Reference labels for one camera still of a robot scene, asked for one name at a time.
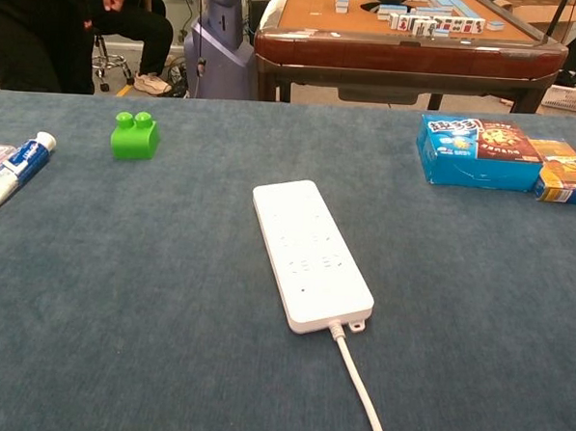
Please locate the white plastic basket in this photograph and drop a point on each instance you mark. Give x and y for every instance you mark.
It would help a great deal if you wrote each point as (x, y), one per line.
(572, 100)

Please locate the purple machine base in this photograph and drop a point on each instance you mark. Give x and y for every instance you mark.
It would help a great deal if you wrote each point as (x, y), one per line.
(219, 52)

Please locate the yellow orange biscuit box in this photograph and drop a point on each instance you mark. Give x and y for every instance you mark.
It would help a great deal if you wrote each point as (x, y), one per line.
(567, 177)

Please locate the blue chocolate cookie box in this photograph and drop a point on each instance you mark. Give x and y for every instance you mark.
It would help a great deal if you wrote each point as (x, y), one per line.
(469, 162)

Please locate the blue table cloth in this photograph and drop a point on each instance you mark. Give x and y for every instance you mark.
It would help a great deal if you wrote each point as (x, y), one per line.
(120, 289)

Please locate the black slanted pole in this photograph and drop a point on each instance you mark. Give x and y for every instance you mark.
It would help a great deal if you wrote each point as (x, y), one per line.
(559, 19)

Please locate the stacked blue mahjong tiles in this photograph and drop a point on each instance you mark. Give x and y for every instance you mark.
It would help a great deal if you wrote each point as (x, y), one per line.
(342, 2)

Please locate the white power strip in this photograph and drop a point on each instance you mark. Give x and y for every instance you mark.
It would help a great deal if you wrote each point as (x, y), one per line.
(310, 255)

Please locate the brown wooden mahjong table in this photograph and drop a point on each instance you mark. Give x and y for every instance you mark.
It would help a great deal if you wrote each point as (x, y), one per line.
(402, 55)

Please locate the blue backed mahjong tile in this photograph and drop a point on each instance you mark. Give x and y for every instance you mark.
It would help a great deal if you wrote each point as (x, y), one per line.
(442, 33)
(495, 25)

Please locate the white mahjong tile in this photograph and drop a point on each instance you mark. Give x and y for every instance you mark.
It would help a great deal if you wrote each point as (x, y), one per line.
(412, 23)
(470, 25)
(404, 22)
(479, 25)
(394, 21)
(430, 28)
(420, 28)
(460, 25)
(441, 24)

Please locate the person in black clothes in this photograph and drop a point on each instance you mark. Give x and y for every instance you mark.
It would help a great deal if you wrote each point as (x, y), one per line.
(36, 33)

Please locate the green toy building block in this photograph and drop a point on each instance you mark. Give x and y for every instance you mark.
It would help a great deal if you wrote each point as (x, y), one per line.
(133, 142)

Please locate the chrome swivel stool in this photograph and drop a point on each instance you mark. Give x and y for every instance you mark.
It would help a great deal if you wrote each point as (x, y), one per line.
(113, 61)

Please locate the brown cardboard box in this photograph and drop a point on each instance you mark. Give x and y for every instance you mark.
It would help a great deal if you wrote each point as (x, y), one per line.
(540, 10)

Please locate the blue white toothpaste tube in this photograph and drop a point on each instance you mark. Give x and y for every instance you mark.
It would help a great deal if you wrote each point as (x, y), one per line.
(22, 163)

